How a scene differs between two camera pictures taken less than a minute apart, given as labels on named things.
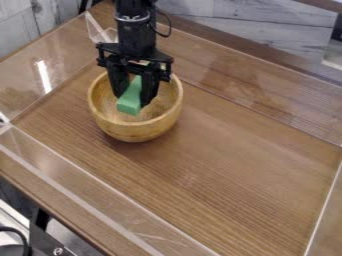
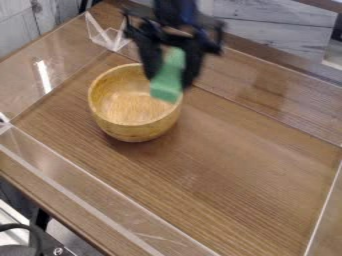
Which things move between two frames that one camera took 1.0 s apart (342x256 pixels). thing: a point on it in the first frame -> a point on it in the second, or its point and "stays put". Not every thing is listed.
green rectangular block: [129, 100] -> [165, 84]
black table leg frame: [42, 244] stays put
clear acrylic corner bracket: [97, 35] stays put
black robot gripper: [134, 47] -> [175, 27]
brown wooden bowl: [125, 127] stays put
